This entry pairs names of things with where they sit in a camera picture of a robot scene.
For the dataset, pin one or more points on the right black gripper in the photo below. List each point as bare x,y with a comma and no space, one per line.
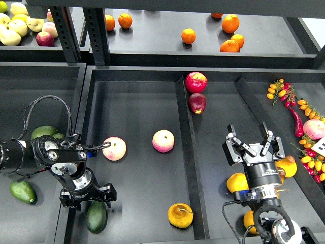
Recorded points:
259,165

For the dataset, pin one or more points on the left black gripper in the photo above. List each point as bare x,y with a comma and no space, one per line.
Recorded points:
85,188

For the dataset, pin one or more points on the dark green avocado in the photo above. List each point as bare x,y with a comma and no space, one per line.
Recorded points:
96,217

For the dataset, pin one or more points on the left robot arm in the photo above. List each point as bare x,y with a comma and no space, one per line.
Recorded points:
64,158

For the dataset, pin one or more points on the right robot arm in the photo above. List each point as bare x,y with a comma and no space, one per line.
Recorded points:
270,219

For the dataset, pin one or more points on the yellow pear with brown spot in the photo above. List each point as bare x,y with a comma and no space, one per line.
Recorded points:
289,165

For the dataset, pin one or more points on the yellow pear left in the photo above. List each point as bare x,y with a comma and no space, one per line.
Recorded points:
237,182

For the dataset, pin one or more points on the green avocado lower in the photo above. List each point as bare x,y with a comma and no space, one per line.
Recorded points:
23,191

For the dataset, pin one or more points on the green avocado right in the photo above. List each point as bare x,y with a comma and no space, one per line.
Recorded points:
58,136

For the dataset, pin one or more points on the yellow pear front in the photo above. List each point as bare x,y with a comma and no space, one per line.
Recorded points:
249,221

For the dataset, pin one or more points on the green avocado top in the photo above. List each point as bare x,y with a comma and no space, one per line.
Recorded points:
43,130

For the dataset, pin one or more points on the yellow pear in middle tray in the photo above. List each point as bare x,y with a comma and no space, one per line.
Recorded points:
180,215

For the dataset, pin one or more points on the red chili pepper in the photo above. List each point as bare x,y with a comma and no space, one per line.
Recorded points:
298,124

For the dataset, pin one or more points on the black left tray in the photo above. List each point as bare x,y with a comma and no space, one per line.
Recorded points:
21,83

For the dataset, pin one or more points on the pink apple left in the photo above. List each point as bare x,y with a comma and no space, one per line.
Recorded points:
116,150

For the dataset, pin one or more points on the pink apple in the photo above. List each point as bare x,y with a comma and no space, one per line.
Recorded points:
314,129
116,150
163,141

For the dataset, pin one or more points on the pink apple far right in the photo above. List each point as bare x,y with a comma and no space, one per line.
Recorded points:
314,129

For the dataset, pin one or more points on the cherry tomato bunch lower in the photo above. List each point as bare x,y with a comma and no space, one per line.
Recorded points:
311,160

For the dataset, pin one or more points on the cherry tomato bunch upper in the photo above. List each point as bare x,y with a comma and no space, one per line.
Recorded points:
283,91

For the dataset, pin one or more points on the white label card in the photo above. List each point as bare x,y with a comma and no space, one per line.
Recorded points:
319,147

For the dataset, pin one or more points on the orange cherry tomato bunch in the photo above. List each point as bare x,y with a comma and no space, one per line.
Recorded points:
309,110

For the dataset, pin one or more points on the dark red apple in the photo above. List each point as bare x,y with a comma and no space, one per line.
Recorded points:
197,103

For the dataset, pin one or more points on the bright red apple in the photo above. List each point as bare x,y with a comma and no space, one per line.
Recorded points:
195,82

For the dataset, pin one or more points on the black middle tray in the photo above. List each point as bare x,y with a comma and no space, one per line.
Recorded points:
134,104

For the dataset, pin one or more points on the orange on shelf front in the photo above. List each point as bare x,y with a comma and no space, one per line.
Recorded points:
229,46

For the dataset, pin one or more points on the orange on shelf behind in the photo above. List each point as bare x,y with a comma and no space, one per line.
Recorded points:
239,39

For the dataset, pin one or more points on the large orange on shelf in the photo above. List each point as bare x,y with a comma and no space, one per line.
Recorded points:
230,23

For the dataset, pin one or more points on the orange on shelf centre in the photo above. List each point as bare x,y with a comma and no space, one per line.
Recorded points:
188,36

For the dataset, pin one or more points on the orange under top shelf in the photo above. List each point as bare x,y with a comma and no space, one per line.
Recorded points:
216,15

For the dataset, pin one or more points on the black upper shelf tray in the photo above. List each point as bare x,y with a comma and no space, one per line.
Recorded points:
154,39

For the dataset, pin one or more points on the red apple on shelf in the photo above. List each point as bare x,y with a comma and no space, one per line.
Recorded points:
45,39

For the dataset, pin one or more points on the pink peach on shelf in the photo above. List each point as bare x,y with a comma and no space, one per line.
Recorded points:
50,28

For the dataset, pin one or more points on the orange on shelf left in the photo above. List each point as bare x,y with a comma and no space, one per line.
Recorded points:
110,22

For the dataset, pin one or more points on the pale yellow apple front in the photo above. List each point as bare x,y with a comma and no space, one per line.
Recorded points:
10,38

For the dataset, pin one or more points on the pale yellow apple right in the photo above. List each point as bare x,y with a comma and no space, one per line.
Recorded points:
35,24

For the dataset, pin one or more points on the black shelf post right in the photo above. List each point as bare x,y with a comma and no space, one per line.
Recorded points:
97,31

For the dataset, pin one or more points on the black shelf post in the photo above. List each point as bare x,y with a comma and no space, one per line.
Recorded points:
97,31
66,33

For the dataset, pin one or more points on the black shelf post left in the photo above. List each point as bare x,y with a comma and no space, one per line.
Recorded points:
66,33

